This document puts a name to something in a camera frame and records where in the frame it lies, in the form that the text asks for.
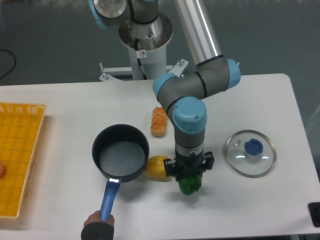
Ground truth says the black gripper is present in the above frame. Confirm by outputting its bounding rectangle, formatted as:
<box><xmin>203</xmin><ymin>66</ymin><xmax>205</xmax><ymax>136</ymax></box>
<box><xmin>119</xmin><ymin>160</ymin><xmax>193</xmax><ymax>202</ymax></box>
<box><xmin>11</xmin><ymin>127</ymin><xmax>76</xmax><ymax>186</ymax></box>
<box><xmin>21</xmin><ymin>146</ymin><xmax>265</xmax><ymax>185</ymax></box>
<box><xmin>163</xmin><ymin>150</ymin><xmax>215</xmax><ymax>179</ymax></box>

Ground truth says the green bell pepper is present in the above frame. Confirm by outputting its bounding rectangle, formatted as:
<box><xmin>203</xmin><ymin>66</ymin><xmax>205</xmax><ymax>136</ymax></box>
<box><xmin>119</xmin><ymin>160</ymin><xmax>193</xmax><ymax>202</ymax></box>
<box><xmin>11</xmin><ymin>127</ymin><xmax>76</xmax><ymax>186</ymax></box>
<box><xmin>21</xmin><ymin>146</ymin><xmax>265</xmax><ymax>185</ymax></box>
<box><xmin>178</xmin><ymin>173</ymin><xmax>202</xmax><ymax>195</ymax></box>

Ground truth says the dark saucepan with blue handle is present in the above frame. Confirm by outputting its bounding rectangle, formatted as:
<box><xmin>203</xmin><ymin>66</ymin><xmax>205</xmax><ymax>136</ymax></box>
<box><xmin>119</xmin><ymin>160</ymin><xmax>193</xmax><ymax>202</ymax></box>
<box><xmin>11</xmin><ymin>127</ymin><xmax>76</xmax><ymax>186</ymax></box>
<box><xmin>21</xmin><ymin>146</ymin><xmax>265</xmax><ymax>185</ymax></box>
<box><xmin>92</xmin><ymin>124</ymin><xmax>149</xmax><ymax>221</ymax></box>

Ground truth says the dark knit sleeve forearm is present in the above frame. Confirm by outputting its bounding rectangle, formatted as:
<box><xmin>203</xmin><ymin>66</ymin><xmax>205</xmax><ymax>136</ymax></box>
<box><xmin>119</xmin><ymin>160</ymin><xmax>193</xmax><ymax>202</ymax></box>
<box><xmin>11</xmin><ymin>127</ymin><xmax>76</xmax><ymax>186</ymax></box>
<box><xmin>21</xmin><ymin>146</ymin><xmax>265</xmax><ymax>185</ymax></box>
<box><xmin>80</xmin><ymin>221</ymin><xmax>115</xmax><ymax>240</ymax></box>

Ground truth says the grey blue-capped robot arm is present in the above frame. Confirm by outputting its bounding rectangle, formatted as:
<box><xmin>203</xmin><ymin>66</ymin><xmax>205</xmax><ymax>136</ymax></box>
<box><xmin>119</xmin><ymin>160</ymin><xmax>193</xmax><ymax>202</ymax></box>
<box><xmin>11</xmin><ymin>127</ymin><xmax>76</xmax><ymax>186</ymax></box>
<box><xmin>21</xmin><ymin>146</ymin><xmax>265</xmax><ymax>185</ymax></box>
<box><xmin>89</xmin><ymin>0</ymin><xmax>241</xmax><ymax>180</ymax></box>

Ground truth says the person's hand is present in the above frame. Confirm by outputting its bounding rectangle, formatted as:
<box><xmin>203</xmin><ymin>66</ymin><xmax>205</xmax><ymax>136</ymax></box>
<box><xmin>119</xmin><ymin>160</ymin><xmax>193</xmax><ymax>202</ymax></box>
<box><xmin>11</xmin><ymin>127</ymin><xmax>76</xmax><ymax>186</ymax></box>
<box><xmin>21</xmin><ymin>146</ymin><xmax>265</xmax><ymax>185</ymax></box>
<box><xmin>83</xmin><ymin>210</ymin><xmax>115</xmax><ymax>227</ymax></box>

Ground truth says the yellow bell pepper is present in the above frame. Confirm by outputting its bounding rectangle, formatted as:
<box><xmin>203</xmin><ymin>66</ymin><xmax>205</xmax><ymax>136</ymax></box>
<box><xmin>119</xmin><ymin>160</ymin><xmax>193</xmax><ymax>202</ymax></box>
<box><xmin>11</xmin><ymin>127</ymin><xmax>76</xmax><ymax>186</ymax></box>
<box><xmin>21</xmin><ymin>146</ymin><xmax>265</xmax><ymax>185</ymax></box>
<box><xmin>143</xmin><ymin>155</ymin><xmax>171</xmax><ymax>182</ymax></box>

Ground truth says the orange bread loaf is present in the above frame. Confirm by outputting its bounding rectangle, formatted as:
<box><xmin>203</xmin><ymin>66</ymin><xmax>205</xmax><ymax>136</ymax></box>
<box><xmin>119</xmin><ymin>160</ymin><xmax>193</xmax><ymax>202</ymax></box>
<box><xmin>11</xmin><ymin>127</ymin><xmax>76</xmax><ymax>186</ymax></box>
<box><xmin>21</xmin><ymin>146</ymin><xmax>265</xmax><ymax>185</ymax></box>
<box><xmin>150</xmin><ymin>107</ymin><xmax>168</xmax><ymax>137</ymax></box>

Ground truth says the glass lid with blue knob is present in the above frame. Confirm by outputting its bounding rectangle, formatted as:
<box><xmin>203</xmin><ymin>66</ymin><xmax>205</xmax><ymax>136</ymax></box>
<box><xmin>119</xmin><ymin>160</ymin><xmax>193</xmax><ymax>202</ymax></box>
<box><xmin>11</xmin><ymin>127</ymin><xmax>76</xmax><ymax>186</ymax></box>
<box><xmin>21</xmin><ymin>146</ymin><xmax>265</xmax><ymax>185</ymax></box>
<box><xmin>224</xmin><ymin>129</ymin><xmax>277</xmax><ymax>178</ymax></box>

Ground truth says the black device at table edge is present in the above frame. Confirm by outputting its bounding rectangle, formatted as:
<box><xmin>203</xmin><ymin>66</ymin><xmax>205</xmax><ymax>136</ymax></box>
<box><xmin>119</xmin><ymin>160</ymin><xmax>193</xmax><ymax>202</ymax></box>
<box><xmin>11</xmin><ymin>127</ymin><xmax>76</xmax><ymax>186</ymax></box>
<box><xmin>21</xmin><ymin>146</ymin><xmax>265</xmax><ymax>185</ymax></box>
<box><xmin>308</xmin><ymin>202</ymin><xmax>320</xmax><ymax>228</ymax></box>

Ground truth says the yellow woven basket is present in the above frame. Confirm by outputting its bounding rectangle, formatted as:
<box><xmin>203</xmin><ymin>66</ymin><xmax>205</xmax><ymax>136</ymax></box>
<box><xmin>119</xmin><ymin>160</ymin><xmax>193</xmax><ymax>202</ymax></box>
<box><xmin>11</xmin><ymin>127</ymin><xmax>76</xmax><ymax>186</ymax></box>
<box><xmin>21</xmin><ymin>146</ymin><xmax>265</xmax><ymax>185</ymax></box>
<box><xmin>0</xmin><ymin>102</ymin><xmax>46</xmax><ymax>219</ymax></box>

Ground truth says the orange item in basket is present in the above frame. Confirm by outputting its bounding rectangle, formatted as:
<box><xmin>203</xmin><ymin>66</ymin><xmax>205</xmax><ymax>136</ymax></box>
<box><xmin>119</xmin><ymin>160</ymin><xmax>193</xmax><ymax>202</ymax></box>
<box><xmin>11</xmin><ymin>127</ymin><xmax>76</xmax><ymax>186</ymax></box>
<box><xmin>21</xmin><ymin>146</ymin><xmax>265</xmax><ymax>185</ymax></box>
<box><xmin>0</xmin><ymin>161</ymin><xmax>6</xmax><ymax>178</ymax></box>

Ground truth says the black cable on pedestal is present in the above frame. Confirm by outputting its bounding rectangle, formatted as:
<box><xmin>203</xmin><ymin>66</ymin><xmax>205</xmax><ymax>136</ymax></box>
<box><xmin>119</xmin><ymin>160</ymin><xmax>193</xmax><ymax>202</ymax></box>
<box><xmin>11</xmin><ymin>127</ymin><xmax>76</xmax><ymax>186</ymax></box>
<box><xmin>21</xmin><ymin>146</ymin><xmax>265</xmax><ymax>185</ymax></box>
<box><xmin>134</xmin><ymin>37</ymin><xmax>148</xmax><ymax>81</ymax></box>

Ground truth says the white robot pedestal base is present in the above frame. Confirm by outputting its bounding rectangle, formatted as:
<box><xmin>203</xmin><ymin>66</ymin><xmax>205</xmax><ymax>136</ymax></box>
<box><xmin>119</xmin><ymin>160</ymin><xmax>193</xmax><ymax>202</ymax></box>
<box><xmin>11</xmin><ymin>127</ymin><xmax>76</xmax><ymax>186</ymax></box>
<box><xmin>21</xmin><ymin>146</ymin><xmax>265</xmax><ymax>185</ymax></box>
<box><xmin>98</xmin><ymin>12</ymin><xmax>240</xmax><ymax>83</ymax></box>

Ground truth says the black cable on floor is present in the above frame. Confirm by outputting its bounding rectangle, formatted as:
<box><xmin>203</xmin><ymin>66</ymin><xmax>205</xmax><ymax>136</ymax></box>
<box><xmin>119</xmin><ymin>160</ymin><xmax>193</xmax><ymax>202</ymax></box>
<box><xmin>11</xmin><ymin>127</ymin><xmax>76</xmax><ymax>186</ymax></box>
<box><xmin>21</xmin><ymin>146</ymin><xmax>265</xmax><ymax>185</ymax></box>
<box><xmin>0</xmin><ymin>48</ymin><xmax>17</xmax><ymax>80</ymax></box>

